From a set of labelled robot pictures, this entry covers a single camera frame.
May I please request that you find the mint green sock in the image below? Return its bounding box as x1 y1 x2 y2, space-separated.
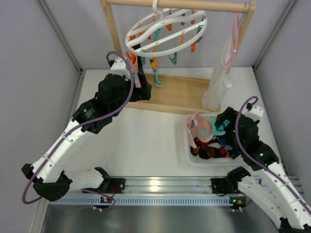
212 116 230 136
149 28 162 87

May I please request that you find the orange clothes peg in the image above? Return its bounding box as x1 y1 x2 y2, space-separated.
126 52 138 66

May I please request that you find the pink teal sock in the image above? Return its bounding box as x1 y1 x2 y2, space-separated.
132 62 141 88
186 112 213 149

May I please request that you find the white round clip hanger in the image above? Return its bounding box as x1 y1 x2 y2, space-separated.
125 0 207 58

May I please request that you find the pink teal sock front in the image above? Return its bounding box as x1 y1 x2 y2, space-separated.
132 62 141 88

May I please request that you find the black white striped sock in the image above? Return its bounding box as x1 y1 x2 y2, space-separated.
216 135 241 159

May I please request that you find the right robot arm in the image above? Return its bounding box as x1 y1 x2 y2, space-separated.
212 103 311 233

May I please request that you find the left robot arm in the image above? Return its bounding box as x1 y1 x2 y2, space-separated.
21 51 152 204

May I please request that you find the red black argyle sock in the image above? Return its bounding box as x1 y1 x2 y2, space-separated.
190 137 231 160

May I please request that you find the white cloth garment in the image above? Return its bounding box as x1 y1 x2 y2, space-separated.
202 35 232 111

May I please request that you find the white plastic basket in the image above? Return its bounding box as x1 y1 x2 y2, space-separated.
184 114 245 166

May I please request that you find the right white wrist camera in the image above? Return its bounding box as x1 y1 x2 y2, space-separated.
243 103 264 121

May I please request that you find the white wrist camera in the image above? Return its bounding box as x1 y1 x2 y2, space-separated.
109 57 130 81
243 103 264 121

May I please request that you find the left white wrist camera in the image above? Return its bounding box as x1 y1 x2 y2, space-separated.
109 57 130 81

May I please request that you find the wooden clothes rack frame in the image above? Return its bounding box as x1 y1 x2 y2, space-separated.
101 0 257 114

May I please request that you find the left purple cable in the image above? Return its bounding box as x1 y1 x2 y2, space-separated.
21 50 135 211

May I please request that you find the aluminium mounting rail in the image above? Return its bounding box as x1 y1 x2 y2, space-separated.
38 176 302 197

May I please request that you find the pink wire hanger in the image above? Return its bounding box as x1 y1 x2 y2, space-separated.
226 13 241 74

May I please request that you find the perforated cable duct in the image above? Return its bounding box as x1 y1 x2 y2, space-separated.
50 195 245 206

